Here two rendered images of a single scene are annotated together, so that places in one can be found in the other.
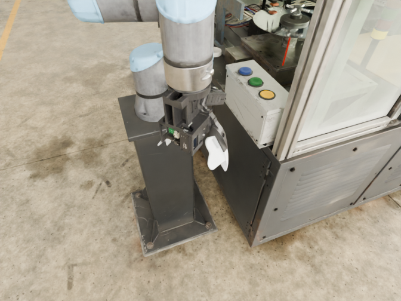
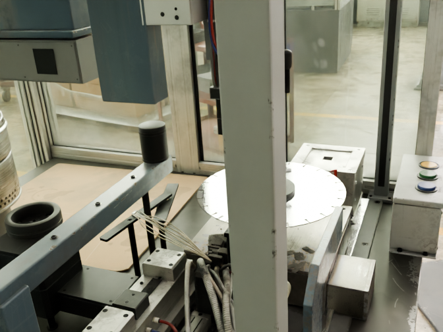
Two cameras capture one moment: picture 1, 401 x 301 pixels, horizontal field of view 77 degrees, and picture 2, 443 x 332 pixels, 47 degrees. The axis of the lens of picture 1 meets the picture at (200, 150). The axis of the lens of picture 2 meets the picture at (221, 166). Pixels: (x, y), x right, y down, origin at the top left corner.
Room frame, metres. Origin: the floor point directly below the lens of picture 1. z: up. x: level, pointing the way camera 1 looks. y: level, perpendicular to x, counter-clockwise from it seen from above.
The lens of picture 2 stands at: (1.88, 0.27, 1.46)
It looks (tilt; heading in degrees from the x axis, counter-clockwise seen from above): 23 degrees down; 225
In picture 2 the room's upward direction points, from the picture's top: 4 degrees counter-clockwise
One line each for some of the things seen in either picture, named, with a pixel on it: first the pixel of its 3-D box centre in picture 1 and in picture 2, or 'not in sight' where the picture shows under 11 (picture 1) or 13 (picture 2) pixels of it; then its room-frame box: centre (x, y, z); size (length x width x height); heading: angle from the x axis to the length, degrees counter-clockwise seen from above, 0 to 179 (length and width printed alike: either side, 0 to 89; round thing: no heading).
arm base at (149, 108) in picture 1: (153, 97); not in sight; (0.77, 0.17, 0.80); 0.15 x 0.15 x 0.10
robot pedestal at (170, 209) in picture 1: (165, 171); not in sight; (0.77, 0.17, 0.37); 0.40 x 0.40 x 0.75; 20
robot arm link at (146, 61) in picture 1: (151, 67); not in sight; (0.77, 0.16, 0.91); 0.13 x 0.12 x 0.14; 92
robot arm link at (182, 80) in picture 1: (190, 70); not in sight; (0.36, 0.02, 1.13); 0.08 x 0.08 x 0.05
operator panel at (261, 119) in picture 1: (255, 101); (418, 202); (0.71, -0.19, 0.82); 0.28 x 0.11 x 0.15; 20
